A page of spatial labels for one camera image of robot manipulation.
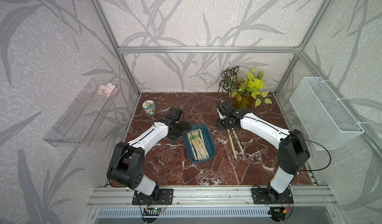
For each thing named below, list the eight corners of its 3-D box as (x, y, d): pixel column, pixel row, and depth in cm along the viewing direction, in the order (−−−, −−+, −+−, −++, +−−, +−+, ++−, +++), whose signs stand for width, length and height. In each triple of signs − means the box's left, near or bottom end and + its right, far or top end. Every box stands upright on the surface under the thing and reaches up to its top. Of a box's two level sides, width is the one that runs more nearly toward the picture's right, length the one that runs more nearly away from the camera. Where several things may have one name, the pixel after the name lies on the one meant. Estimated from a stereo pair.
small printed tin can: (144, 116, 108) (140, 108, 102) (147, 107, 114) (143, 99, 107) (155, 116, 108) (152, 108, 102) (157, 107, 114) (154, 99, 107)
